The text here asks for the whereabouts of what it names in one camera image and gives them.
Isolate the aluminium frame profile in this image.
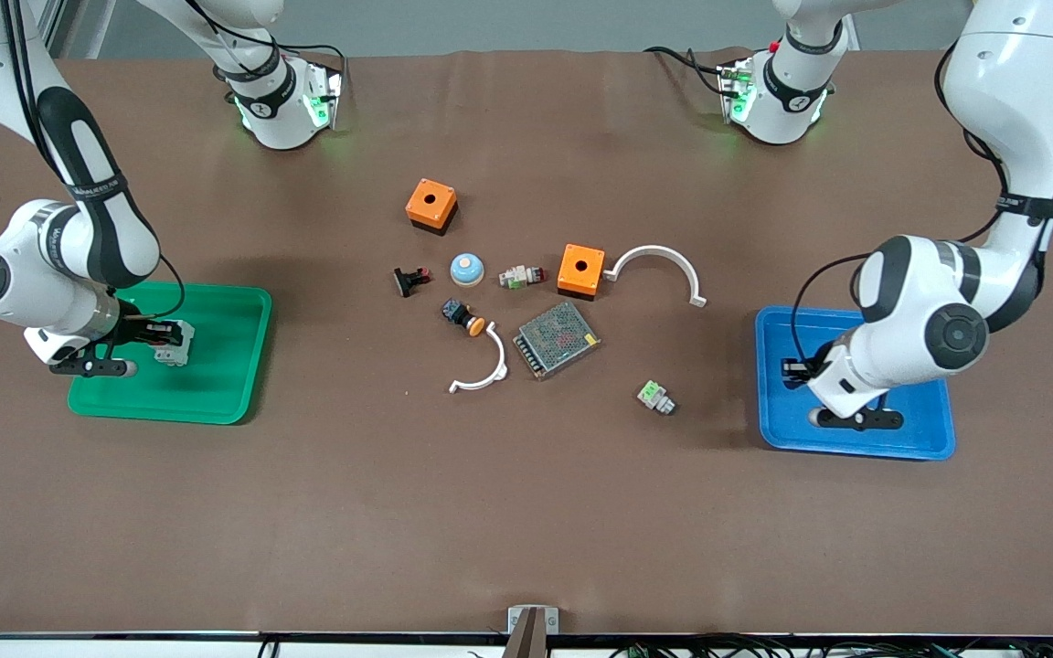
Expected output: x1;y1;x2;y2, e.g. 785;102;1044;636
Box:
37;0;118;61

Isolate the black right base cable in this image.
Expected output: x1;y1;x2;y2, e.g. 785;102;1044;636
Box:
282;43;347;80

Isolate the green grey small connector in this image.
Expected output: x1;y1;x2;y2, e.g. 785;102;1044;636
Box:
636;379;677;417

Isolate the orange button box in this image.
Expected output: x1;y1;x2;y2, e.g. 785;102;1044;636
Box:
405;178;459;237
557;243;607;301

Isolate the black left base cable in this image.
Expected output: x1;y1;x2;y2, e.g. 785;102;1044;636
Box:
643;45;731;98

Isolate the white table edge rail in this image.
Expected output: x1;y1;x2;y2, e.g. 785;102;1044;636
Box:
0;636;1053;658

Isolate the black base cable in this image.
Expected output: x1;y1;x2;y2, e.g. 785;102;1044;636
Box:
643;45;731;98
282;43;347;80

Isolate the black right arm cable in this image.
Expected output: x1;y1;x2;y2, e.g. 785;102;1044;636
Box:
0;0;187;321

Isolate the perforated metal power supply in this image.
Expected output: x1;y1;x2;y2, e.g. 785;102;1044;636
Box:
513;302;601;381

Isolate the blue plastic tray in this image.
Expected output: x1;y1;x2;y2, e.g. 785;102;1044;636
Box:
754;306;957;462

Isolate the orange mushroom emergency button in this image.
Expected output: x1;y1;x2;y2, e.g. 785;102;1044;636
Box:
441;299;487;337

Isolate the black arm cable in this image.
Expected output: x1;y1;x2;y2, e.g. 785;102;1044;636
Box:
0;0;187;321
791;41;1014;368

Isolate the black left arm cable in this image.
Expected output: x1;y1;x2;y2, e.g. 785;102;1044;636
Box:
791;41;1014;368

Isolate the grey metal mounting bracket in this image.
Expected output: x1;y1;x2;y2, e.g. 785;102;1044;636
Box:
507;605;560;635

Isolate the brown mount post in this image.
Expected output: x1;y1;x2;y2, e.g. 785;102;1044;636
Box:
501;610;550;658

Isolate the brown table cover mat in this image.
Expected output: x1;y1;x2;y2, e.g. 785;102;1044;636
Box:
0;48;1053;637

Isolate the white circuit breaker red switch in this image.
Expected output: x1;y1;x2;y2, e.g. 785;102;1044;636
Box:
154;320;197;367

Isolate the large white curved bracket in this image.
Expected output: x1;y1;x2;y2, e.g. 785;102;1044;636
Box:
603;245;708;308

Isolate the small white curved bracket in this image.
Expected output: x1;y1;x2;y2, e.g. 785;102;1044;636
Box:
449;322;510;395

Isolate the green plastic tray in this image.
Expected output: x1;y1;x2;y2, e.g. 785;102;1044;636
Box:
67;281;273;426

